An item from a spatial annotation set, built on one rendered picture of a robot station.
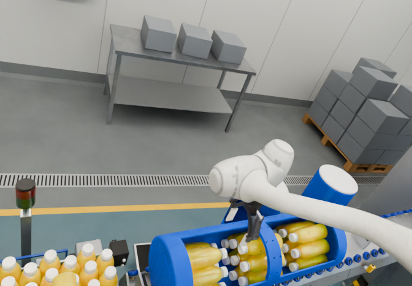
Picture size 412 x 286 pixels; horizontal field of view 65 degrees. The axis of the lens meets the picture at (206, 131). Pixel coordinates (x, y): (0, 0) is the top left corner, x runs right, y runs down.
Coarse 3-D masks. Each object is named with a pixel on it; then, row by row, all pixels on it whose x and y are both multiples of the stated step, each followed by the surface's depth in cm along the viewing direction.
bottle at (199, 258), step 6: (192, 252) 122; (198, 252) 122; (204, 252) 123; (210, 252) 124; (216, 252) 125; (222, 252) 127; (192, 258) 120; (198, 258) 120; (204, 258) 122; (210, 258) 123; (216, 258) 124; (222, 258) 128; (192, 264) 119; (198, 264) 120; (204, 264) 122; (210, 264) 123; (192, 270) 120
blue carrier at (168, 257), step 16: (224, 224) 137; (240, 224) 137; (272, 224) 163; (160, 240) 121; (176, 240) 119; (192, 240) 141; (208, 240) 146; (272, 240) 133; (336, 240) 156; (160, 256) 121; (176, 256) 113; (272, 256) 130; (336, 256) 149; (160, 272) 121; (176, 272) 110; (192, 272) 112; (272, 272) 129; (288, 272) 153; (304, 272) 141
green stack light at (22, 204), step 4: (16, 200) 117; (20, 200) 116; (24, 200) 116; (28, 200) 117; (32, 200) 118; (16, 204) 118; (20, 204) 117; (24, 204) 117; (28, 204) 118; (32, 204) 120; (20, 208) 118; (24, 208) 118
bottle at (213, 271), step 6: (198, 270) 122; (204, 270) 123; (210, 270) 123; (216, 270) 124; (222, 270) 127; (198, 276) 120; (204, 276) 121; (210, 276) 122; (216, 276) 123; (222, 276) 127; (198, 282) 119; (204, 282) 120; (210, 282) 122; (216, 282) 124
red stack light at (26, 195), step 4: (16, 192) 114; (20, 192) 113; (24, 192) 114; (28, 192) 114; (32, 192) 116; (16, 196) 116; (20, 196) 114; (24, 196) 115; (28, 196) 115; (32, 196) 117
